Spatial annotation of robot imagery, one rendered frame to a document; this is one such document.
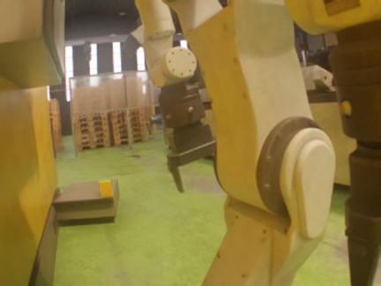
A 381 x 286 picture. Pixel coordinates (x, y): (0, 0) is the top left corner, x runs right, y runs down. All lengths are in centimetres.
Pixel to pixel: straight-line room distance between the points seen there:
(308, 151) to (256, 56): 13
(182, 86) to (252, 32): 25
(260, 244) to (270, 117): 18
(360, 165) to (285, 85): 19
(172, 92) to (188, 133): 9
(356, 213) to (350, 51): 12
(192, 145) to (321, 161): 30
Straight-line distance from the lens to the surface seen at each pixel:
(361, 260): 25
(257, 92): 34
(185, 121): 54
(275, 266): 41
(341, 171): 209
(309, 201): 35
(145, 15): 58
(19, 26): 66
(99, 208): 185
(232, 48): 33
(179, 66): 52
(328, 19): 22
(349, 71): 20
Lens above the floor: 70
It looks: 6 degrees down
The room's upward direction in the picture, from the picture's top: 5 degrees counter-clockwise
